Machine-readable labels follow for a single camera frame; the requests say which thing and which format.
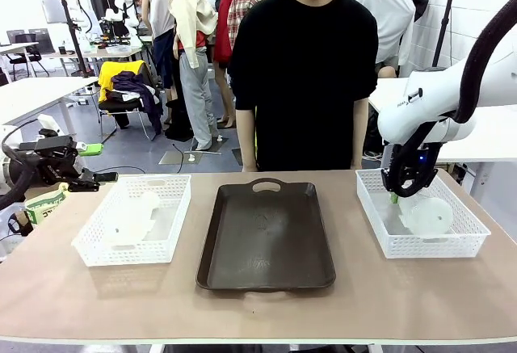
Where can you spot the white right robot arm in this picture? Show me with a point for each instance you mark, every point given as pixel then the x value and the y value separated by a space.
pixel 428 102

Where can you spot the plaid shirt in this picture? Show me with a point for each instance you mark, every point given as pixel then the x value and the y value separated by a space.
pixel 246 1

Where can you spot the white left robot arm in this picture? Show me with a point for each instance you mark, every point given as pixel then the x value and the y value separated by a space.
pixel 48 123

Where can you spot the person left forearm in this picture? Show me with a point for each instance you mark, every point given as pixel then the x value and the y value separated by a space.
pixel 359 135

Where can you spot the mannequin in white shirt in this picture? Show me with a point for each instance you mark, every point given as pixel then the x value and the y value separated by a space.
pixel 387 9

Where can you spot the brown cardboard box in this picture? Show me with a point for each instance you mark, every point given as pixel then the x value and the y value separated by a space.
pixel 34 194

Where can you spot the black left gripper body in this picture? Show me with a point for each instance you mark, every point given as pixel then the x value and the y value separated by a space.
pixel 52 163

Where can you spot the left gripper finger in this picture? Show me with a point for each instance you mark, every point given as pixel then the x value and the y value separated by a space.
pixel 91 149
pixel 106 176

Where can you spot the white board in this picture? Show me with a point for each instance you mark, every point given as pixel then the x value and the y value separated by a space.
pixel 52 1

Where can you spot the mannequin cream jacket grey pants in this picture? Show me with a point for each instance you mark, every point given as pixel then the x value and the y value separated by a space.
pixel 198 86

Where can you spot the purple cloth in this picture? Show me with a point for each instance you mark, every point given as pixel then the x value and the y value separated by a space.
pixel 137 84

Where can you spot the white perforated plastic basket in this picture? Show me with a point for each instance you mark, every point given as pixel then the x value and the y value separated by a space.
pixel 428 248
pixel 133 248

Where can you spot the grey mannequin base plate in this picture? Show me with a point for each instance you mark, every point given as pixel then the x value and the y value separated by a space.
pixel 220 145
pixel 177 157

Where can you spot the translucent conical flask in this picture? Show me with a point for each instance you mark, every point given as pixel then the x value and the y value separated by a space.
pixel 428 215

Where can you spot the black tripod stand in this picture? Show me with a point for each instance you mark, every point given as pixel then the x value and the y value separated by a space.
pixel 74 38
pixel 444 26

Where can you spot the mannequin white top navy skirt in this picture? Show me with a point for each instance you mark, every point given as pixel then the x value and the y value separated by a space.
pixel 161 18

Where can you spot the person right forearm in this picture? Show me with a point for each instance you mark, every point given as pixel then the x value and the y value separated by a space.
pixel 246 139

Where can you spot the person torso black sweater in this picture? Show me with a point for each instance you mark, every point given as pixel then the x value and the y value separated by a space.
pixel 303 86

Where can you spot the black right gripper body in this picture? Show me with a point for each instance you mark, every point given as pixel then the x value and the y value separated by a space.
pixel 430 167

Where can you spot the yellow cloth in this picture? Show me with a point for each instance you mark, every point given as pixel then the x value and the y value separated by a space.
pixel 107 72

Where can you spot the translucent plastic lab vessel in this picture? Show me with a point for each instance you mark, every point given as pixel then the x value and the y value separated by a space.
pixel 133 219

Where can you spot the black office chair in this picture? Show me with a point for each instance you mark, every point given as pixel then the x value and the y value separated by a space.
pixel 24 56

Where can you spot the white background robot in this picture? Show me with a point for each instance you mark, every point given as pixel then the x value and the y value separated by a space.
pixel 121 1

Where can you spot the green white printed bag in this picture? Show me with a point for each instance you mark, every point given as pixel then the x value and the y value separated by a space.
pixel 40 207

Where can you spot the cluttered background table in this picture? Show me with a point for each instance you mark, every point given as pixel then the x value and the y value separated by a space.
pixel 117 51

